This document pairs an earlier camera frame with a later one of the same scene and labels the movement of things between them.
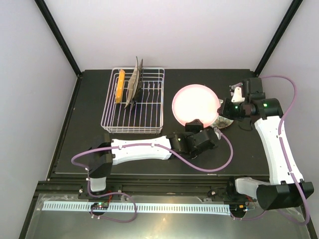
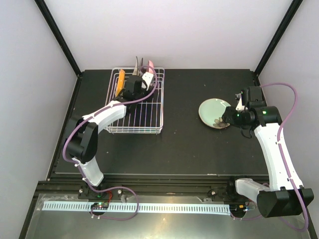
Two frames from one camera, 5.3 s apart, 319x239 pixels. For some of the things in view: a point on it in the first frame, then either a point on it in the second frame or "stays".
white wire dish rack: [135, 101] stays
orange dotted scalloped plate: [120, 86] stays
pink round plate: [197, 102] -> [150, 63]
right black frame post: [282, 27] stays
